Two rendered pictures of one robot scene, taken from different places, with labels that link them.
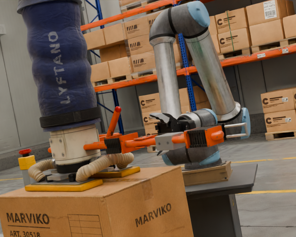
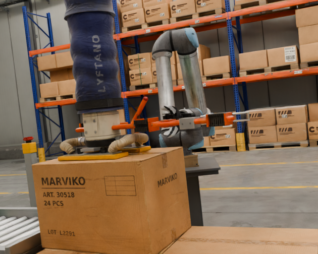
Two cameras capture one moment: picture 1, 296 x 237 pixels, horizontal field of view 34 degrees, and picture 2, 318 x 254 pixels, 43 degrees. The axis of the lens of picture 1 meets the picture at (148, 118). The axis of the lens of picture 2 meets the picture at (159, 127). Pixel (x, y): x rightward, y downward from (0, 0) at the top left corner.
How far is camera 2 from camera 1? 44 cm
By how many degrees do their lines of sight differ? 12
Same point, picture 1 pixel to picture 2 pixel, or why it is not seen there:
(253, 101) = not seen: hidden behind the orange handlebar
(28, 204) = (65, 170)
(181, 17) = (179, 38)
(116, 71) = (64, 90)
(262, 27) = not seen: hidden behind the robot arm
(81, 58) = (113, 58)
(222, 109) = not seen: hidden behind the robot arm
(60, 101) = (98, 89)
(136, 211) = (158, 176)
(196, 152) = (188, 139)
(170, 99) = (168, 99)
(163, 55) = (163, 65)
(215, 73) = (197, 83)
